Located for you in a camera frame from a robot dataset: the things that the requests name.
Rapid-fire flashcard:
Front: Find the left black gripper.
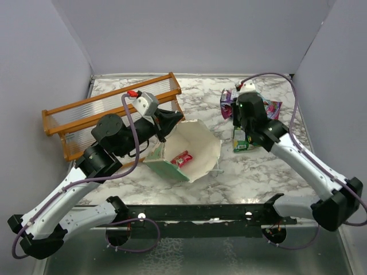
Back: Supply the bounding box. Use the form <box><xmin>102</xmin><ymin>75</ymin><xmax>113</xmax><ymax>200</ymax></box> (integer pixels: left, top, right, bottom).
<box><xmin>116</xmin><ymin>107</ymin><xmax>184</xmax><ymax>158</ymax></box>

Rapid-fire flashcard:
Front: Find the green paper bag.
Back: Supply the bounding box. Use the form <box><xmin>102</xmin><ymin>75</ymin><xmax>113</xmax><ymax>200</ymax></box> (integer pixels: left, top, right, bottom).
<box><xmin>143</xmin><ymin>119</ymin><xmax>223</xmax><ymax>183</ymax></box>

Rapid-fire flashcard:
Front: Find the small red snack packet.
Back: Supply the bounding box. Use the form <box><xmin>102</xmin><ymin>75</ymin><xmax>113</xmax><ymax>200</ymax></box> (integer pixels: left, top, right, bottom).
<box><xmin>171</xmin><ymin>150</ymin><xmax>193</xmax><ymax>168</ymax></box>

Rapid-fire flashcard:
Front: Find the purple white snack bag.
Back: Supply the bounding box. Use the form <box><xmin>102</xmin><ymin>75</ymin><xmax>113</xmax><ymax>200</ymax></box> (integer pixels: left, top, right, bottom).
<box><xmin>220</xmin><ymin>88</ymin><xmax>238</xmax><ymax>120</ymax></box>

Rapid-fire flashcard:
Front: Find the green skittles snack bag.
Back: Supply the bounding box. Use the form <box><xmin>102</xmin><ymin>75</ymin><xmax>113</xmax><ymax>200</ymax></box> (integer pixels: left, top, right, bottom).
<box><xmin>232</xmin><ymin>127</ymin><xmax>258</xmax><ymax>153</ymax></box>

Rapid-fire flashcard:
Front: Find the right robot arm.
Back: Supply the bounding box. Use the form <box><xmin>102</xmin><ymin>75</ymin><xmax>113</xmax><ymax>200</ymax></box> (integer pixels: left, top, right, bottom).
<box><xmin>233</xmin><ymin>92</ymin><xmax>363</xmax><ymax>231</ymax></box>

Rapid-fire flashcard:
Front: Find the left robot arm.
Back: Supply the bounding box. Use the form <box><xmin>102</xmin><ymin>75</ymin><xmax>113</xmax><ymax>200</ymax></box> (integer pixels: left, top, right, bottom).
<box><xmin>7</xmin><ymin>108</ymin><xmax>183</xmax><ymax>260</ymax></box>

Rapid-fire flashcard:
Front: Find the orange wooden rack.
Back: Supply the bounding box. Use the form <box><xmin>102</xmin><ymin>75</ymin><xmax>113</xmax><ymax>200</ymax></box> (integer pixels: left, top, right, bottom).
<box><xmin>42</xmin><ymin>72</ymin><xmax>181</xmax><ymax>162</ymax></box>

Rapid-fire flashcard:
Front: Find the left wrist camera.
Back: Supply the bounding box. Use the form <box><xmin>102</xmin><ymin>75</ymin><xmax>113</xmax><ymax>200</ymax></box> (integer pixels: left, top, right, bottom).
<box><xmin>132</xmin><ymin>91</ymin><xmax>159</xmax><ymax>116</ymax></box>

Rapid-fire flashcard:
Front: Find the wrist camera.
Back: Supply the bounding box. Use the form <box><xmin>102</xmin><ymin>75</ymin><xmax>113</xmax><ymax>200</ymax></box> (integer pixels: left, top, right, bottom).
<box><xmin>132</xmin><ymin>91</ymin><xmax>159</xmax><ymax>116</ymax></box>
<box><xmin>236</xmin><ymin>80</ymin><xmax>256</xmax><ymax>94</ymax></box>

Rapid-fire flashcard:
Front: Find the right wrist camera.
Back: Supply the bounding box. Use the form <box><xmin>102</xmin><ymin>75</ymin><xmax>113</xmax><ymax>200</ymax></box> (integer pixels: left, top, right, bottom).
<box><xmin>236</xmin><ymin>80</ymin><xmax>256</xmax><ymax>94</ymax></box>

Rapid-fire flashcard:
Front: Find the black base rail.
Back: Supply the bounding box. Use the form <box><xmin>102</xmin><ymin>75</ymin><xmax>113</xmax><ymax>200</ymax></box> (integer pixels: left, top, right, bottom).
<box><xmin>93</xmin><ymin>194</ymin><xmax>298</xmax><ymax>240</ymax></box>

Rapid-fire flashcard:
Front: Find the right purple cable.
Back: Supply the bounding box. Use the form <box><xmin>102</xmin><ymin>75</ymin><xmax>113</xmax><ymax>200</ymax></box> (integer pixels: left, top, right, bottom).
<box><xmin>236</xmin><ymin>73</ymin><xmax>367</xmax><ymax>226</ymax></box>

